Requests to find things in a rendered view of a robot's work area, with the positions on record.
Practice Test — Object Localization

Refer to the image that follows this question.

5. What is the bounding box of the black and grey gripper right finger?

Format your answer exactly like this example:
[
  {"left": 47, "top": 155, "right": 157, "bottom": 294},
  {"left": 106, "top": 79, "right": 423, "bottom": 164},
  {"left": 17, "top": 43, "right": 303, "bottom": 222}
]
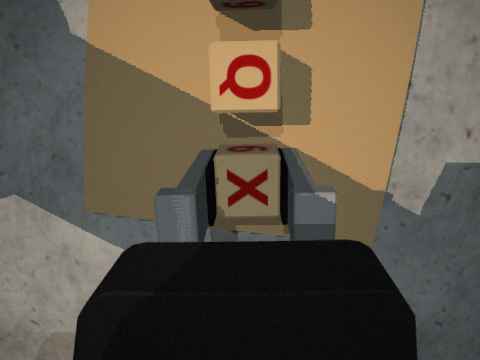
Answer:
[{"left": 278, "top": 148, "right": 337, "bottom": 241}]

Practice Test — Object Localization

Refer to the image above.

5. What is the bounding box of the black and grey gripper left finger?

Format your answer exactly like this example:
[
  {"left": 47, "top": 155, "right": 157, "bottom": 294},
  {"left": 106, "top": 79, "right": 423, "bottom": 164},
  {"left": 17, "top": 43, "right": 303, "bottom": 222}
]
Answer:
[{"left": 153, "top": 149, "right": 218, "bottom": 242}]

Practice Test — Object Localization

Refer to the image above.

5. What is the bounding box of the tan block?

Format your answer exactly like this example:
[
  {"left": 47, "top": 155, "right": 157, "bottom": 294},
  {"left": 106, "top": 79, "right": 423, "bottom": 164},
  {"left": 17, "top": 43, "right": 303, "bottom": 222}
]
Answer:
[
  {"left": 213, "top": 143, "right": 281, "bottom": 218},
  {"left": 209, "top": 0, "right": 277, "bottom": 11},
  {"left": 209, "top": 40, "right": 281, "bottom": 113}
]

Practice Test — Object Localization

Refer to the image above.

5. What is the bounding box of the tan flat mat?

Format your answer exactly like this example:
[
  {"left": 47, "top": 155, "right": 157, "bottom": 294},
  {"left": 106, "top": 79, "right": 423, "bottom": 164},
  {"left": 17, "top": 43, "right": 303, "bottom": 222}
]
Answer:
[{"left": 84, "top": 0, "right": 424, "bottom": 246}]

